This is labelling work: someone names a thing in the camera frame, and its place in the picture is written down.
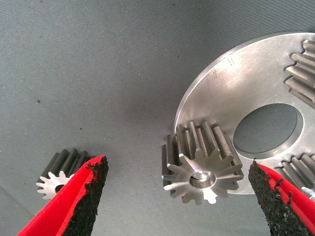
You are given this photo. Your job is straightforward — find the round metal plate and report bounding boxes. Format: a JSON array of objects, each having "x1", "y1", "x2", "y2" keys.
[{"x1": 173, "y1": 31, "x2": 315, "y2": 195}]

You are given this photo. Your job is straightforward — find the dark grey table cloth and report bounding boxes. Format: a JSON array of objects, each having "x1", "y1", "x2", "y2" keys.
[{"x1": 0, "y1": 0, "x2": 315, "y2": 236}]

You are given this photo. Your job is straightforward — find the small steel gear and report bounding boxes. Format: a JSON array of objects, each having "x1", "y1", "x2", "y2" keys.
[
  {"x1": 275, "y1": 153, "x2": 315, "y2": 197},
  {"x1": 36, "y1": 148, "x2": 95, "y2": 200},
  {"x1": 285, "y1": 39, "x2": 315, "y2": 110}
]

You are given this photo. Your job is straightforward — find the large steel gear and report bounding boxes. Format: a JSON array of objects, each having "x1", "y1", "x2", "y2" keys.
[{"x1": 161, "y1": 120, "x2": 245, "y2": 205}]

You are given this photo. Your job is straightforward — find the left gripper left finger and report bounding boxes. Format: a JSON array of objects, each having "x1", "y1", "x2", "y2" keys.
[{"x1": 17, "y1": 154, "x2": 109, "y2": 236}]

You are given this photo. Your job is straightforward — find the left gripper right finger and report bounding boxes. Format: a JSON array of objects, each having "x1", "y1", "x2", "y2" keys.
[{"x1": 248, "y1": 159, "x2": 315, "y2": 236}]

